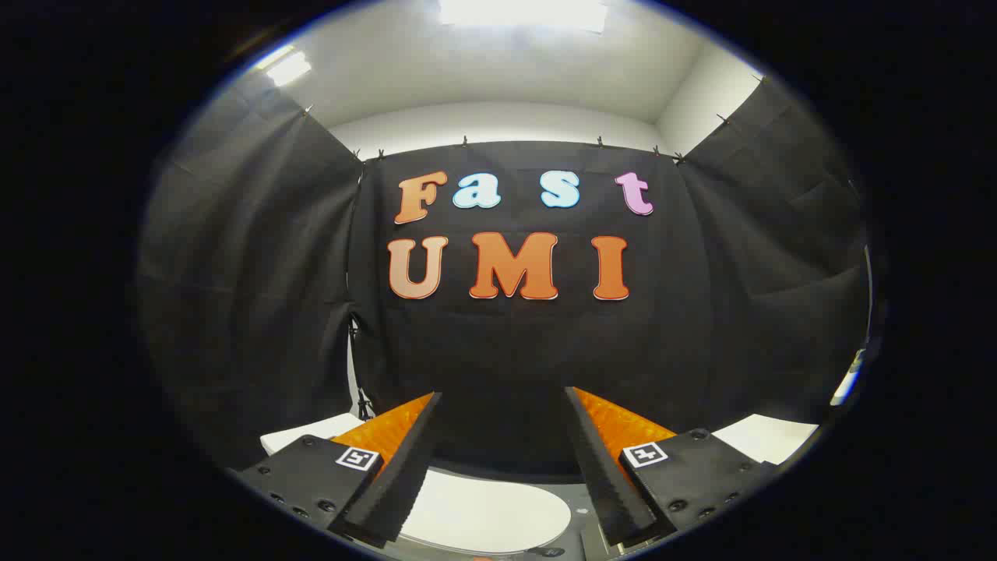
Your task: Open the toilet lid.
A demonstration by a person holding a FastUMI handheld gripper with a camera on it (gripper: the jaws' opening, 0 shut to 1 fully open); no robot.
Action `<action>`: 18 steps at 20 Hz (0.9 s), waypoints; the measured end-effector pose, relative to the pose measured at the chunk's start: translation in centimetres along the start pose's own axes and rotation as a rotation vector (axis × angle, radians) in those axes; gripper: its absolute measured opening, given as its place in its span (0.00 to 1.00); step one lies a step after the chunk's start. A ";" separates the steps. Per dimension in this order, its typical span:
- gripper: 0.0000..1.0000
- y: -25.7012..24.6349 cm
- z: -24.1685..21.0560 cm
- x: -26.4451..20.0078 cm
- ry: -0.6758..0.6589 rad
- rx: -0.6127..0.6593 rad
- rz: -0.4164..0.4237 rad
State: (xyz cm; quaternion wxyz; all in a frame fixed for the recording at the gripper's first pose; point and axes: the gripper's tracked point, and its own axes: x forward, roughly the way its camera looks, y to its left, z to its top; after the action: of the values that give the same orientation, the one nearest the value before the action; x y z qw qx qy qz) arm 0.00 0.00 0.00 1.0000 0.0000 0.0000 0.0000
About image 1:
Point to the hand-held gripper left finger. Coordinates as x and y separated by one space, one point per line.
393 483

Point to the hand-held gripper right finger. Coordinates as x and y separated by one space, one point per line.
611 491

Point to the white toilet lid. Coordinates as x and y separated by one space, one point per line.
483 510

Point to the white toilet tank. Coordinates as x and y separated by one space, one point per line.
304 432

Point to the black backdrop stand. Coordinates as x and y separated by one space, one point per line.
362 405

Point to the black backdrop cloth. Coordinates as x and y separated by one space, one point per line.
506 351

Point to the ceiling light panel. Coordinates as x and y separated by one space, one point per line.
288 68

